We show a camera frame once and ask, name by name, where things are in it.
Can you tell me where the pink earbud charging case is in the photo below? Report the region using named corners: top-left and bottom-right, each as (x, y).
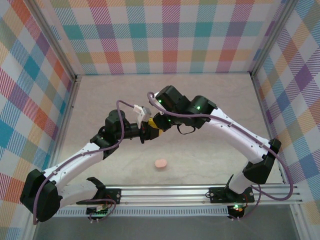
top-left (154, 158), bottom-right (168, 172)

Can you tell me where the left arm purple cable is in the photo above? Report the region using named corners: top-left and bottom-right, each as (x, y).
top-left (32, 99), bottom-right (136, 226)

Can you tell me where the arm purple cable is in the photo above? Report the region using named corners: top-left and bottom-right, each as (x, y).
top-left (146, 91), bottom-right (295, 222)
top-left (32, 99), bottom-right (136, 226)

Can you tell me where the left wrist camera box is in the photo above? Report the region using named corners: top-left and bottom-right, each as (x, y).
top-left (133, 104), bottom-right (153, 124)

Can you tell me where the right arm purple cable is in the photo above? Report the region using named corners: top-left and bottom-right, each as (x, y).
top-left (146, 91), bottom-right (295, 222)

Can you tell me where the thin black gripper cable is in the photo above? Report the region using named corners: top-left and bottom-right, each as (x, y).
top-left (176, 123), bottom-right (196, 135)

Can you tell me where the aluminium table side rail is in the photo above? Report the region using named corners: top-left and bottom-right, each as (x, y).
top-left (250, 72), bottom-right (289, 185)
top-left (46, 74), bottom-right (83, 176)

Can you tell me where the aluminium mounting rail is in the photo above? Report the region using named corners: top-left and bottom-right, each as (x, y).
top-left (58, 183), bottom-right (305, 211)

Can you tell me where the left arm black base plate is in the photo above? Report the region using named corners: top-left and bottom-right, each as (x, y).
top-left (99, 187), bottom-right (122, 205)

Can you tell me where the slotted white cable duct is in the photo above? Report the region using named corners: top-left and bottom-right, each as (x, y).
top-left (56, 207), bottom-right (231, 218)

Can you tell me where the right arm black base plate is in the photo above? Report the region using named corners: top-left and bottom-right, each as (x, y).
top-left (208, 186), bottom-right (255, 204)

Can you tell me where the aluminium frame corner post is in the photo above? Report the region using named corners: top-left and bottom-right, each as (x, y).
top-left (249, 0), bottom-right (301, 77)
top-left (24, 0), bottom-right (83, 82)

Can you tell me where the aluminium frame strut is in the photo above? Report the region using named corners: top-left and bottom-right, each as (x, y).
top-left (23, 221), bottom-right (40, 240)
top-left (289, 203), bottom-right (310, 240)

